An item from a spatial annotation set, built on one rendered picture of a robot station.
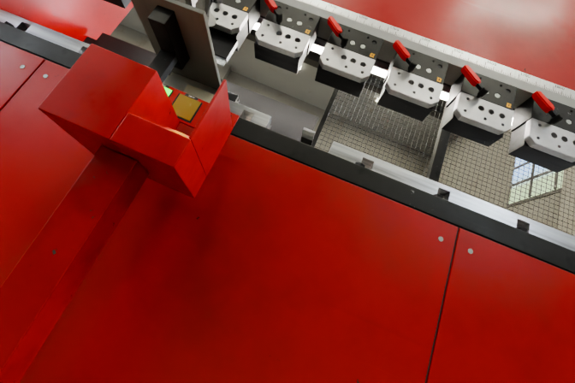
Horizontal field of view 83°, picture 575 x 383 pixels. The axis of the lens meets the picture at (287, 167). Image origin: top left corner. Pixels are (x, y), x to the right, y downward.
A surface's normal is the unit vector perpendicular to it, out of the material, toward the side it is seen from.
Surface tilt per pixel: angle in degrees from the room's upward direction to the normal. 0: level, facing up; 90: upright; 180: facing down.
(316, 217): 90
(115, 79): 90
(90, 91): 90
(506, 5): 90
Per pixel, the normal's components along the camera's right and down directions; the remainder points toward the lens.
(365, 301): 0.06, -0.36
